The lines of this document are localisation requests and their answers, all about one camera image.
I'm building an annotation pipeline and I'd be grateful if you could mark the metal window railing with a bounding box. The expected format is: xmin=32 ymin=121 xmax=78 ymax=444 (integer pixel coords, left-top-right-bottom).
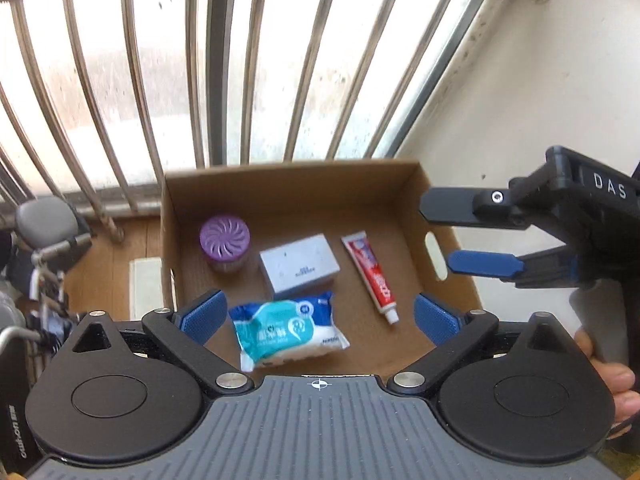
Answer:
xmin=0 ymin=0 xmax=501 ymax=241

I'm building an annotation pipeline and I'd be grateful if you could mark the white blue wet wipes pack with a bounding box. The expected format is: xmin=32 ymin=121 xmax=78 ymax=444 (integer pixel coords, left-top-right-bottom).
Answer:
xmin=228 ymin=291 xmax=351 ymax=373

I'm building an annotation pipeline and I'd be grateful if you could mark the brown cardboard box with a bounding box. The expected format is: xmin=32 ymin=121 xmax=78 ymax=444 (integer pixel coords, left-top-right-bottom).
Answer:
xmin=161 ymin=159 xmax=483 ymax=376

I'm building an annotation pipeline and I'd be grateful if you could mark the purple air freshener jar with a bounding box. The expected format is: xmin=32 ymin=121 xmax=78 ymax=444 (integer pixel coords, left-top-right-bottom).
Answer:
xmin=199 ymin=214 xmax=252 ymax=273

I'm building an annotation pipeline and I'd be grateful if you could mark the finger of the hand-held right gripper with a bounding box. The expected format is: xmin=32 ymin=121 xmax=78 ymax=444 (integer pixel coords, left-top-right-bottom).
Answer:
xmin=446 ymin=250 xmax=576 ymax=288
xmin=419 ymin=187 xmax=531 ymax=231

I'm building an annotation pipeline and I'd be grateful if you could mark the red toothpaste tube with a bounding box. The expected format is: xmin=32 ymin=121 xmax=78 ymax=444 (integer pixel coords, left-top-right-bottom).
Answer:
xmin=341 ymin=231 xmax=401 ymax=325

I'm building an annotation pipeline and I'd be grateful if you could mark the white soap box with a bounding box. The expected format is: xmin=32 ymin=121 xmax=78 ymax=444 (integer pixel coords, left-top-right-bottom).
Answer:
xmin=259 ymin=233 xmax=340 ymax=301

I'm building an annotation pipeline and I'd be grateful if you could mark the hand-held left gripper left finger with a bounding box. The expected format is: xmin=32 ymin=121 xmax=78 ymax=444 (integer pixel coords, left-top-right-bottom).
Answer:
xmin=59 ymin=289 xmax=254 ymax=397

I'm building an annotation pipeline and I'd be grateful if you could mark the grey padded seat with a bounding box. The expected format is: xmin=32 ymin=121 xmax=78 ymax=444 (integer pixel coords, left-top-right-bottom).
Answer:
xmin=14 ymin=197 xmax=95 ymax=257

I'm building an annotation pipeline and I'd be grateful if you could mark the black folded wheelchair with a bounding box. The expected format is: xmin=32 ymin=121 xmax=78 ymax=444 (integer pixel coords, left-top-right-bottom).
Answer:
xmin=0 ymin=245 xmax=93 ymax=480

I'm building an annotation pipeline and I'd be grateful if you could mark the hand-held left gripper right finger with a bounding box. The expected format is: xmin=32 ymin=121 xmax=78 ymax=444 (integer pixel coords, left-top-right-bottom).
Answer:
xmin=386 ymin=292 xmax=581 ymax=397

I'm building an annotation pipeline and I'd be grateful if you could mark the person's right hand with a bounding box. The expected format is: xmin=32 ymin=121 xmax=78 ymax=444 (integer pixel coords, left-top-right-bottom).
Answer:
xmin=574 ymin=327 xmax=640 ymax=441

